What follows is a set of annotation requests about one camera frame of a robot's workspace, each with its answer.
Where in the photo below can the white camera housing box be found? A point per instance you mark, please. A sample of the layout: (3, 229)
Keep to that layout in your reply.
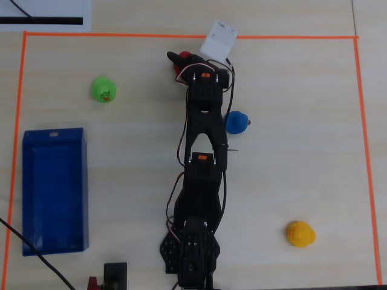
(219, 42)

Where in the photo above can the white board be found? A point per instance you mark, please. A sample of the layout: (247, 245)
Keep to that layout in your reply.
(45, 7)

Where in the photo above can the black table clamp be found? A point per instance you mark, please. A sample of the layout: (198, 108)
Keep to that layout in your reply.
(115, 275)

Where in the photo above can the blue rubber duck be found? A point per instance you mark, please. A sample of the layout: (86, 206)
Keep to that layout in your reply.
(237, 122)

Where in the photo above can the green rubber duck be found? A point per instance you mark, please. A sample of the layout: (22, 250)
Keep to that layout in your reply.
(102, 87)

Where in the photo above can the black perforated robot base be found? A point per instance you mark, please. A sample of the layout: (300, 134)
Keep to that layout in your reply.
(169, 250)

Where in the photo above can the orange tape boundary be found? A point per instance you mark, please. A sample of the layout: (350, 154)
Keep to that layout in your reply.
(121, 35)

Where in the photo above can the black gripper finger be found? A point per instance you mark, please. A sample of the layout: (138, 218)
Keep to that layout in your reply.
(176, 58)

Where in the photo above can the red rubber duck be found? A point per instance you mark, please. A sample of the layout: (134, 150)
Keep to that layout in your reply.
(183, 54)

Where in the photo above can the blue plastic box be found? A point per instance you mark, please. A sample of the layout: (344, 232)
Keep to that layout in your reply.
(54, 193)

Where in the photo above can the black strip on board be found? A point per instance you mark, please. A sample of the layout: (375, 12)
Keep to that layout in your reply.
(54, 20)

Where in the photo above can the yellow rubber duck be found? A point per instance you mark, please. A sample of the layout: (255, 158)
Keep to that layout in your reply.
(302, 235)

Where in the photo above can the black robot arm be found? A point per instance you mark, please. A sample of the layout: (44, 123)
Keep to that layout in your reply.
(201, 187)

